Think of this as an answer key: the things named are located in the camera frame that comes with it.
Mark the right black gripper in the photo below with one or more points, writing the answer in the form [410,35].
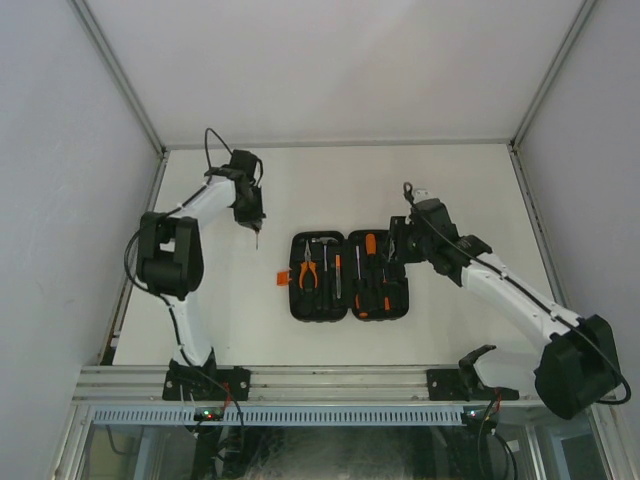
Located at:
[400,226]

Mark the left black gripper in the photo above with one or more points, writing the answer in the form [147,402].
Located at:
[255,218]

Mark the black handle claw hammer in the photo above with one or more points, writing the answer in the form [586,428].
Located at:
[317,249]

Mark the orange handle needle-nose pliers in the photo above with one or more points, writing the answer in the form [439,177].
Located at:
[308,277]

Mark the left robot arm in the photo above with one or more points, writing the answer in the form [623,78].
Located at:
[170,261]

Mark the aluminium front rail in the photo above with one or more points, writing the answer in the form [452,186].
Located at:
[257,385]

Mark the blue slotted cable duct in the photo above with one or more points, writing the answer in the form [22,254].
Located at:
[282,416]

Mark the black plastic tool case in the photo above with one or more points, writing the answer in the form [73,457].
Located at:
[321,305]

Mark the orange handle screwdriver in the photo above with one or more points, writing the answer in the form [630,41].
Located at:
[371,254]

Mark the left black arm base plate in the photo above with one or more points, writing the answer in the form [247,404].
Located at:
[210,382]

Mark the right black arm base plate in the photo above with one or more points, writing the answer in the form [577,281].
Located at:
[462,383]

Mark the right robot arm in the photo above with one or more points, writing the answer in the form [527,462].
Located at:
[574,362]

